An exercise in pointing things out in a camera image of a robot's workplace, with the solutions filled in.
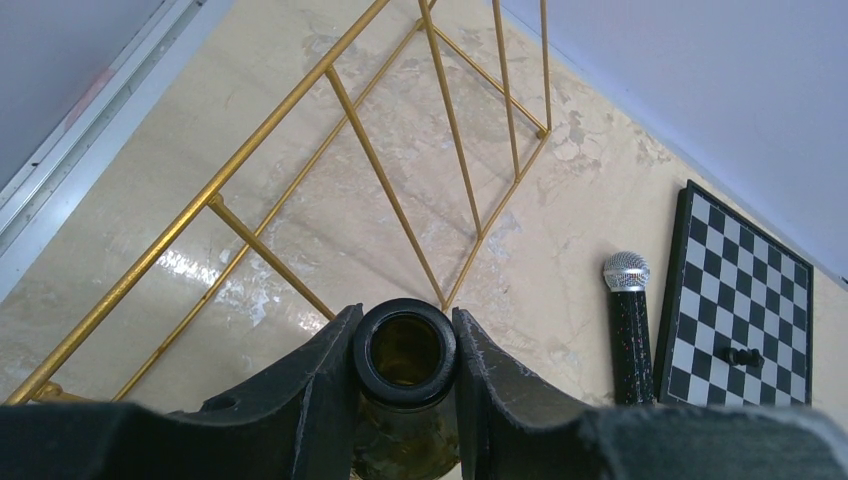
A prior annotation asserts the black white chessboard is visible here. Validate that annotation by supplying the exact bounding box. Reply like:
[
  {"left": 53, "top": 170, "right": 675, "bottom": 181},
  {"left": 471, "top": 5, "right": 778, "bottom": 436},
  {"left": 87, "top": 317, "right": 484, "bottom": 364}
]
[{"left": 653, "top": 181, "right": 814, "bottom": 406}]

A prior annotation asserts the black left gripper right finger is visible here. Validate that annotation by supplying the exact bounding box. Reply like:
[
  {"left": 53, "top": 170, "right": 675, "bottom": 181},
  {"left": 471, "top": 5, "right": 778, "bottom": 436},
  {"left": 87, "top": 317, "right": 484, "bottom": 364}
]
[{"left": 452, "top": 308, "right": 847, "bottom": 479}]

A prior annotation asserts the dark green wine bottle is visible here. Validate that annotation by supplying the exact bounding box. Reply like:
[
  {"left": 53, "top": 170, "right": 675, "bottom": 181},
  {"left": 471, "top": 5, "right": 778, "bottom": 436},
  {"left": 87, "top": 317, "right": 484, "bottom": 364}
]
[{"left": 351, "top": 298, "right": 459, "bottom": 479}]

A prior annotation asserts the black chess pawn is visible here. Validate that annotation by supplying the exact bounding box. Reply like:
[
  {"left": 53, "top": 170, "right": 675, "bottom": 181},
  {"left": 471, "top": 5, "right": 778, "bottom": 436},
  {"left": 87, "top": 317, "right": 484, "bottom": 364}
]
[{"left": 720, "top": 347, "right": 765, "bottom": 369}]

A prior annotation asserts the black handheld microphone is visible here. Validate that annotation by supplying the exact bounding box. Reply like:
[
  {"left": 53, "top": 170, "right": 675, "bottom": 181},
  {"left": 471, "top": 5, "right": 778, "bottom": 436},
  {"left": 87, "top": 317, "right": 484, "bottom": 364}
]
[{"left": 602, "top": 251, "right": 655, "bottom": 405}]

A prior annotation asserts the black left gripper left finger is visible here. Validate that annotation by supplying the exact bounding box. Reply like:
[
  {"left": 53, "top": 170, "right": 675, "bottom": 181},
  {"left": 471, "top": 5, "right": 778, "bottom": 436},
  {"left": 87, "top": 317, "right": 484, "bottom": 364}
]
[{"left": 1, "top": 305, "right": 363, "bottom": 479}]

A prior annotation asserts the gold wire wine rack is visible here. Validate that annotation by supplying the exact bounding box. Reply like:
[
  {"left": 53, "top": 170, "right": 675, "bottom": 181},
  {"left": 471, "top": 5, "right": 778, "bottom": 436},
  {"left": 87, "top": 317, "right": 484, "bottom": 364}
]
[{"left": 1, "top": 1, "right": 558, "bottom": 407}]

